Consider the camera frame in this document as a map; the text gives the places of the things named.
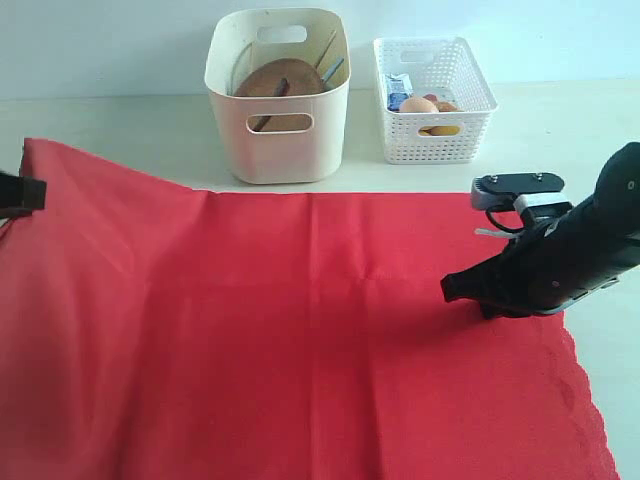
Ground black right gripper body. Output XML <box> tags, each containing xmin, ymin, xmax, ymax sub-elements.
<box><xmin>498</xmin><ymin>199</ymin><xmax>630</xmax><ymax>313</ymax></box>

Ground fried chicken piece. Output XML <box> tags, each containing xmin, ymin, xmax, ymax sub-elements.
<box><xmin>435</xmin><ymin>101</ymin><xmax>459</xmax><ymax>113</ymax></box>

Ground red tablecloth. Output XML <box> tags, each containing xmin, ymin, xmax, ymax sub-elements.
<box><xmin>1</xmin><ymin>139</ymin><xmax>618</xmax><ymax>479</ymax></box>

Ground brown egg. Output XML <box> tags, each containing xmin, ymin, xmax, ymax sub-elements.
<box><xmin>399</xmin><ymin>96</ymin><xmax>439</xmax><ymax>114</ymax></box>

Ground blue white milk carton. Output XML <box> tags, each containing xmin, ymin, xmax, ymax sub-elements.
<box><xmin>384</xmin><ymin>73</ymin><xmax>413</xmax><ymax>112</ymax></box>

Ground wooden chopstick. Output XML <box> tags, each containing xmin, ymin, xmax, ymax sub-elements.
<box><xmin>314</xmin><ymin>30</ymin><xmax>337</xmax><ymax>70</ymax></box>
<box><xmin>229</xmin><ymin>41</ymin><xmax>255</xmax><ymax>96</ymax></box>

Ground brown wooden plate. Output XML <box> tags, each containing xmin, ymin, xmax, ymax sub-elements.
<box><xmin>234</xmin><ymin>58</ymin><xmax>324</xmax><ymax>132</ymax></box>

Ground metal table knife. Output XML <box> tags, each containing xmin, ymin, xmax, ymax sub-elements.
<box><xmin>321</xmin><ymin>57</ymin><xmax>345</xmax><ymax>92</ymax></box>

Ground dark wooden spoon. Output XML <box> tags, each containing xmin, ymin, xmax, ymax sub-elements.
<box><xmin>252</xmin><ymin>78</ymin><xmax>290</xmax><ymax>132</ymax></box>

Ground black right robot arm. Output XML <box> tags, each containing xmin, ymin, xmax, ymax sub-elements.
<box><xmin>441</xmin><ymin>142</ymin><xmax>639</xmax><ymax>319</ymax></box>

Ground white perforated plastic basket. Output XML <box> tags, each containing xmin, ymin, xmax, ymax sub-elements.
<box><xmin>373</xmin><ymin>37</ymin><xmax>497</xmax><ymax>165</ymax></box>

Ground cream plastic bin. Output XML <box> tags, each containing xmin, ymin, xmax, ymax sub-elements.
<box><xmin>204</xmin><ymin>8</ymin><xmax>351</xmax><ymax>184</ymax></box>

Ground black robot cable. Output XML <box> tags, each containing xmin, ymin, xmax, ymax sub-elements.
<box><xmin>474</xmin><ymin>207</ymin><xmax>526</xmax><ymax>241</ymax></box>

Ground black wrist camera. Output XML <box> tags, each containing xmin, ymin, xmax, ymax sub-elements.
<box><xmin>471</xmin><ymin>172</ymin><xmax>572</xmax><ymax>214</ymax></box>

